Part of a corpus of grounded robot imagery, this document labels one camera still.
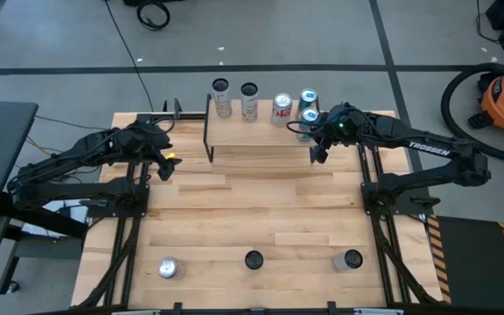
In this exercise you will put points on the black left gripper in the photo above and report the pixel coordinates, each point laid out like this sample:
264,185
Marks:
151,140

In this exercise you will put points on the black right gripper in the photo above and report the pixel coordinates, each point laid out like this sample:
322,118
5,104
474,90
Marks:
344,127

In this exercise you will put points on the blue silver Red Bull can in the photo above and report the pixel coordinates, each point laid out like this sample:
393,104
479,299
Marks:
308,97
309,116

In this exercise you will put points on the silver Diet Coke can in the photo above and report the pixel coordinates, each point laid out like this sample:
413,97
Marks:
171,268
281,114

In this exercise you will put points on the white slim Celsius can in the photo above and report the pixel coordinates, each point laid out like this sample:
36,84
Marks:
341,261
222,105

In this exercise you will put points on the Celsius Peach Vibe can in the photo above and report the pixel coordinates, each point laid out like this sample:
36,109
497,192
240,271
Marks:
249,107

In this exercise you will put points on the Celsius Tropical Vibe can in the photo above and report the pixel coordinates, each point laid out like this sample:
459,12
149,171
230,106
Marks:
254,260

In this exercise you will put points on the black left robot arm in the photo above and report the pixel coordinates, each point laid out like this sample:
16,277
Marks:
94,146

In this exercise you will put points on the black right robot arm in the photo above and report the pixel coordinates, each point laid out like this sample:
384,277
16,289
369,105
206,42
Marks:
431,149

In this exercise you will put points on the wooden shelf black metal legs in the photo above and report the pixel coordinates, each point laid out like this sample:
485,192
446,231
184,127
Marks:
252,135

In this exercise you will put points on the yellow tape tag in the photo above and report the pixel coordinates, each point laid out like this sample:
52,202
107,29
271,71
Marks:
171,155

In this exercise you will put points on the white paper box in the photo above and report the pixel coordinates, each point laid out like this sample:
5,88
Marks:
37,229

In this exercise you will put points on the black mat hazard stripes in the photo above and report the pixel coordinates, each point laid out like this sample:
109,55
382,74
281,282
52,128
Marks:
475,262

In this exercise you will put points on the black aluminium table frame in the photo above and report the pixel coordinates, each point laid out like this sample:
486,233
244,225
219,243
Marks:
191,116

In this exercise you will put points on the black frame clamp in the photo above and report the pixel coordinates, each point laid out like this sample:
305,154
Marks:
177,107
177,307
165,106
331,306

